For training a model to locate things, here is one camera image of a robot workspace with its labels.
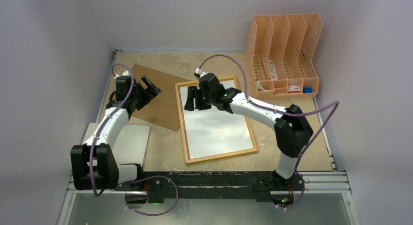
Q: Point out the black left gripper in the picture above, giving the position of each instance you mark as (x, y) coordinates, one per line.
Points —
(147, 96)

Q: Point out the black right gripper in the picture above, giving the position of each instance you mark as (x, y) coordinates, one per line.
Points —
(198, 94)

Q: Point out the brown backing board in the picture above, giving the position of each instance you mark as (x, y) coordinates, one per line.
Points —
(162, 110)

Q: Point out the building and sky photo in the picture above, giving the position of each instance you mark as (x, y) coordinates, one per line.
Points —
(216, 123)

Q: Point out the yellow wooden picture frame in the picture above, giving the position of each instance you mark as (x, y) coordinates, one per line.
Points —
(216, 120)

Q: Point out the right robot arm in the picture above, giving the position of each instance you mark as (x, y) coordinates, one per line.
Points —
(291, 128)

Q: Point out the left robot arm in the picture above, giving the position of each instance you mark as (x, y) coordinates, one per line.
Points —
(106, 182)

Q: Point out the white label card in organizer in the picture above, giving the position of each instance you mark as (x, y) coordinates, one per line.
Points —
(271, 68)

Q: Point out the red white small box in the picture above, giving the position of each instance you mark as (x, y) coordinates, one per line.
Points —
(294, 88)

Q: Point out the orange plastic file organizer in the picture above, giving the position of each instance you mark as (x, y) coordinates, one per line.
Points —
(290, 41)

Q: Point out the blue small object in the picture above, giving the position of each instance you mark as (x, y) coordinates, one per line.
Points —
(307, 90)

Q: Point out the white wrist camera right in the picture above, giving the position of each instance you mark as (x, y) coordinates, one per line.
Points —
(199, 73)

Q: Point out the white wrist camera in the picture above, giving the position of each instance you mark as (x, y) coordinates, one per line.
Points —
(125, 73)
(199, 73)

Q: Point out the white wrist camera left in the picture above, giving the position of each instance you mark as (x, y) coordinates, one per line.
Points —
(125, 73)

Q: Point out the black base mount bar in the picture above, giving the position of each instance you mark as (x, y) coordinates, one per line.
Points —
(261, 186)

